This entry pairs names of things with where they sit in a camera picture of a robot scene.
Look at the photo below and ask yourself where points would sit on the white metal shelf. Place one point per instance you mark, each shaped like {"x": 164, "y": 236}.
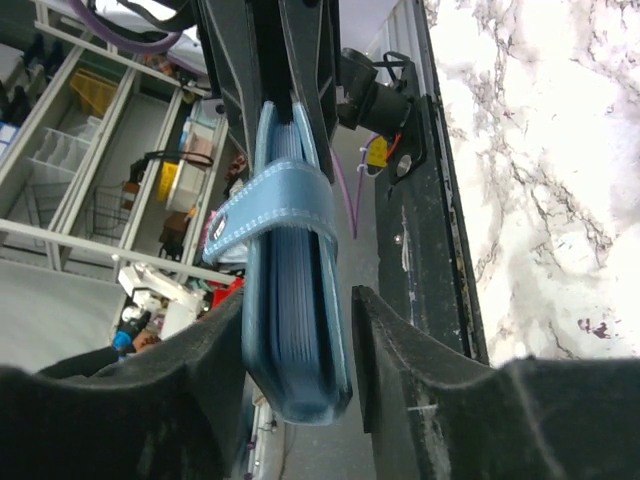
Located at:
{"x": 114, "y": 162}

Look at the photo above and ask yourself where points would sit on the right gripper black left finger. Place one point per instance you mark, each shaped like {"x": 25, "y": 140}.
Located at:
{"x": 172, "y": 412}

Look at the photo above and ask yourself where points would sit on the blue leather card holder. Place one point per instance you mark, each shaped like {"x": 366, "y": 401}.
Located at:
{"x": 293, "y": 341}

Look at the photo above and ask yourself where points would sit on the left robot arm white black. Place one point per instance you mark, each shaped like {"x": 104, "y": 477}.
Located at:
{"x": 361, "y": 100}

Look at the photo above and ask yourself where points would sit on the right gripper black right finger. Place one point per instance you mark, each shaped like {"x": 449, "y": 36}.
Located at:
{"x": 433, "y": 413}

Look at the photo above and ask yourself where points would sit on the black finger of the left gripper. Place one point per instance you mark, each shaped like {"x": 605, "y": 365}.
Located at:
{"x": 229, "y": 32}
{"x": 312, "y": 39}

